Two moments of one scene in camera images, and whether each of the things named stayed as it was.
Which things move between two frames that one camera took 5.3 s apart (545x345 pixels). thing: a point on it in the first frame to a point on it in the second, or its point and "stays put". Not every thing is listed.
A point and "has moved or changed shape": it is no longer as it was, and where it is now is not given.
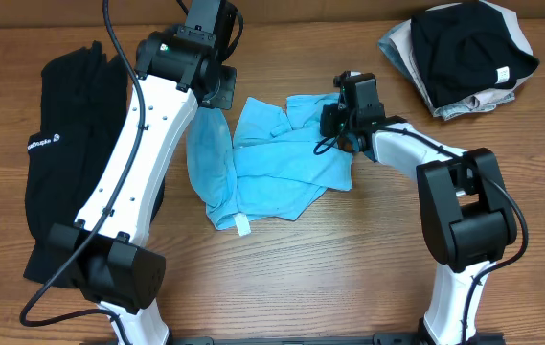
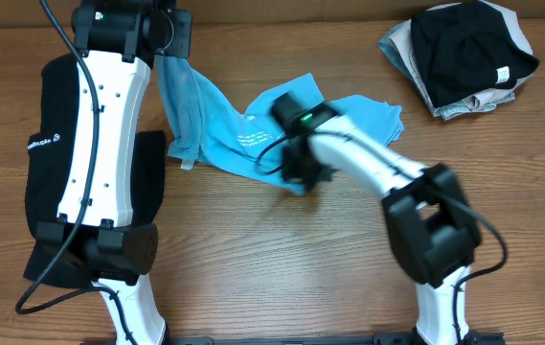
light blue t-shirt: x=275 y=166 has moved or changed shape
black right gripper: x=329 y=120 to x=302 y=172
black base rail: x=379 y=339 stays put
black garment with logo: x=84 y=106 stays put
